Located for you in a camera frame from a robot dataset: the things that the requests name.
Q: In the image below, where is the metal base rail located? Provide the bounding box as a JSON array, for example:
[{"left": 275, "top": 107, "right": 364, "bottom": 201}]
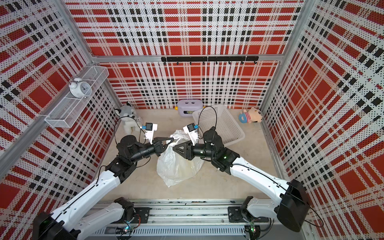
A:
[{"left": 71, "top": 198, "right": 313, "bottom": 238}]

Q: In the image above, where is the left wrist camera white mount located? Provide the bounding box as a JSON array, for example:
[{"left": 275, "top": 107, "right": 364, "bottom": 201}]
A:
[{"left": 141, "top": 123, "right": 158, "bottom": 144}]

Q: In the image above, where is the black camera cable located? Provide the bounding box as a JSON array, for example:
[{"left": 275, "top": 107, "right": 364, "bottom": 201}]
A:
[
  {"left": 113, "top": 115, "right": 143, "bottom": 146},
  {"left": 196, "top": 105, "right": 218, "bottom": 140}
]

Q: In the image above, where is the black wall hook rail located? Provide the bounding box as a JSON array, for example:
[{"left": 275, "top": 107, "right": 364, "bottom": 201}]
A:
[{"left": 161, "top": 56, "right": 259, "bottom": 64}]

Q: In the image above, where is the black left camera cable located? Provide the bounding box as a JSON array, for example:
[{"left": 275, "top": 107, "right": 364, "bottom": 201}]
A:
[{"left": 113, "top": 115, "right": 143, "bottom": 146}]

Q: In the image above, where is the translucent white plastic bag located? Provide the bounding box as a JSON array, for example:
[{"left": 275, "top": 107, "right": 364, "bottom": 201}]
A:
[{"left": 157, "top": 130, "right": 204, "bottom": 188}]

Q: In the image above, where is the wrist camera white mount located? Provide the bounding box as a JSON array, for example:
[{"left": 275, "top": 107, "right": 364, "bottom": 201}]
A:
[
  {"left": 141, "top": 123, "right": 158, "bottom": 144},
  {"left": 183, "top": 123, "right": 199, "bottom": 146}
]

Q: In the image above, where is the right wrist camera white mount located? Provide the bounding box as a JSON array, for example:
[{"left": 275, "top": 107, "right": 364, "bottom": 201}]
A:
[{"left": 183, "top": 123, "right": 199, "bottom": 146}]

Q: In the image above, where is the white perforated plastic basket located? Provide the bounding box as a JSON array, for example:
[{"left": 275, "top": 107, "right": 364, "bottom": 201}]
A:
[{"left": 193, "top": 105, "right": 245, "bottom": 147}]

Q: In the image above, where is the pink pig plush toy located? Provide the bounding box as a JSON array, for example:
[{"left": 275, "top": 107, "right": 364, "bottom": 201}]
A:
[{"left": 239, "top": 108, "right": 263, "bottom": 124}]

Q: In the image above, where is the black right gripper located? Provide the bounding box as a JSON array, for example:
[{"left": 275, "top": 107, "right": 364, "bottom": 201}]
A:
[{"left": 173, "top": 140, "right": 216, "bottom": 161}]

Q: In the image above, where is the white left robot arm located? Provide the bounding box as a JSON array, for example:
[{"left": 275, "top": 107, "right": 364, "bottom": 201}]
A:
[{"left": 32, "top": 135, "right": 174, "bottom": 240}]

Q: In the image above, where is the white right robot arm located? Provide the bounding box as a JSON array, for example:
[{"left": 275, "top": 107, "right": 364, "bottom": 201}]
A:
[{"left": 173, "top": 127, "right": 310, "bottom": 232}]

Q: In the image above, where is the white wire mesh shelf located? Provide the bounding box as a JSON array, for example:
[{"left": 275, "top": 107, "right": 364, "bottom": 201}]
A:
[{"left": 45, "top": 66, "right": 109, "bottom": 128}]

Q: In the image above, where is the white alarm clock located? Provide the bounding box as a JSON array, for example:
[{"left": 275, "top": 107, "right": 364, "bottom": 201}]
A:
[{"left": 69, "top": 78, "right": 92, "bottom": 99}]

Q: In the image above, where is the grey white husky plush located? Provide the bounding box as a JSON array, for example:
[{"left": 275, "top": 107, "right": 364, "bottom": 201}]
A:
[{"left": 114, "top": 102, "right": 142, "bottom": 135}]

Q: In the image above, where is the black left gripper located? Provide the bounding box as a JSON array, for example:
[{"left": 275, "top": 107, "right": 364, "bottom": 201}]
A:
[{"left": 129, "top": 137, "right": 174, "bottom": 163}]

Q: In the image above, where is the black right camera cable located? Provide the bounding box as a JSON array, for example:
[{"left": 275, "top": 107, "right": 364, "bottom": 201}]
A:
[{"left": 196, "top": 105, "right": 218, "bottom": 140}]

